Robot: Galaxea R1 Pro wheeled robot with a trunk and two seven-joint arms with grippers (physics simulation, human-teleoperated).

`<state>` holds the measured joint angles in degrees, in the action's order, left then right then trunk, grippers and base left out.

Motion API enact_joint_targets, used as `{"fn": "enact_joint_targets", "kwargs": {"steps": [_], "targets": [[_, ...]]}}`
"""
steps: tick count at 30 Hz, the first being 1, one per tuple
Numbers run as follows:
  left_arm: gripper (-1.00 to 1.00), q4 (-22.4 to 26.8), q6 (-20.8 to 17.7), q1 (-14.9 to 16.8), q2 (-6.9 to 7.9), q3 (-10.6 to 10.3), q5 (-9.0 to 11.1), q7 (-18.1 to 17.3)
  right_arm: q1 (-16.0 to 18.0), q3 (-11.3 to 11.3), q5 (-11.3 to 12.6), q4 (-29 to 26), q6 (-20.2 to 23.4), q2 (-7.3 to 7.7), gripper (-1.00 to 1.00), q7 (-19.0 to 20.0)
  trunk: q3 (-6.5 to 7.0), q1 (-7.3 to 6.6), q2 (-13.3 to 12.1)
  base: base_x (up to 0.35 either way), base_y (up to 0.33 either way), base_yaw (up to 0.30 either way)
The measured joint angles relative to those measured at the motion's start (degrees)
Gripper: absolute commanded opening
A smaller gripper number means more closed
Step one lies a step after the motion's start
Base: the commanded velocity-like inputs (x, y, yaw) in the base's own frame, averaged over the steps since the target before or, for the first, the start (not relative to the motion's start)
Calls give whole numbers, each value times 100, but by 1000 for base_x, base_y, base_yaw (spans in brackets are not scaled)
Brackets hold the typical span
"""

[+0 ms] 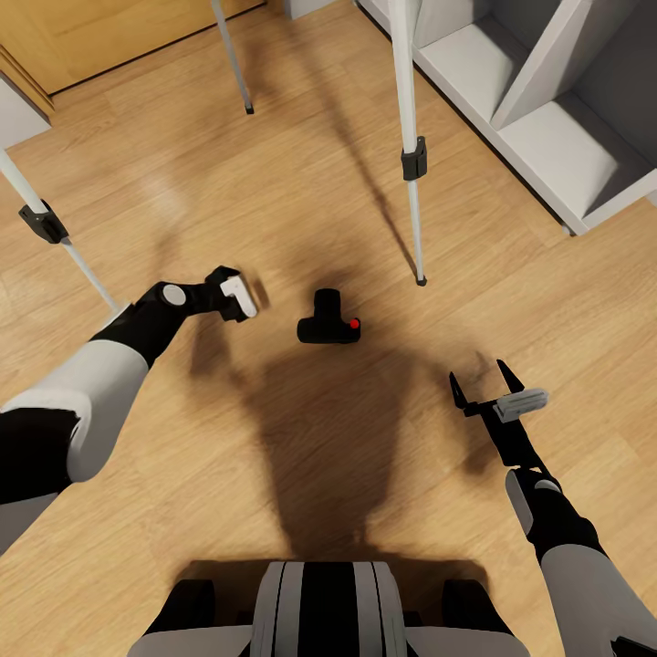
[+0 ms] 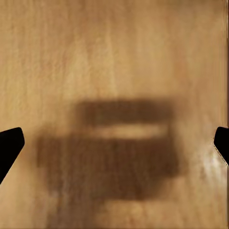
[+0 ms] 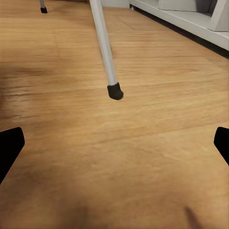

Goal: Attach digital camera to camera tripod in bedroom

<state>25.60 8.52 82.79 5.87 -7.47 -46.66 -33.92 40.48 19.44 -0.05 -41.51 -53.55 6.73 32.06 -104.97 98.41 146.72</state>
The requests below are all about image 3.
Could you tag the camera tripod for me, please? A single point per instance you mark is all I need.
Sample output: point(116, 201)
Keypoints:
point(113, 87)

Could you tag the bookcase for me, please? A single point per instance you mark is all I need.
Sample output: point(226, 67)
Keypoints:
point(192, 16)

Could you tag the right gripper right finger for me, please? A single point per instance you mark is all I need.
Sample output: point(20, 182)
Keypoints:
point(221, 142)

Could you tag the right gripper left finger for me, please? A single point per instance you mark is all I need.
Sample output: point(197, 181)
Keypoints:
point(11, 143)

